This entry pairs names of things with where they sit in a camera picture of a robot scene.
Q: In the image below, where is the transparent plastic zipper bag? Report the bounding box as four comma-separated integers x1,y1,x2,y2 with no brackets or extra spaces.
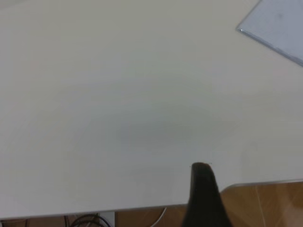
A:
236,0,303,68

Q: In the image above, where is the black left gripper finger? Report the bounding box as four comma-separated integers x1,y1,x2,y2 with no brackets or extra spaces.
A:
181,162,233,227

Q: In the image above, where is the white floor cable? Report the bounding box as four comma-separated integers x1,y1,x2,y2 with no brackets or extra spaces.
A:
151,207,168,227

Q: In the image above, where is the black floor cable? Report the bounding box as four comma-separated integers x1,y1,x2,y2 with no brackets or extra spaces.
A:
70,214,112,227

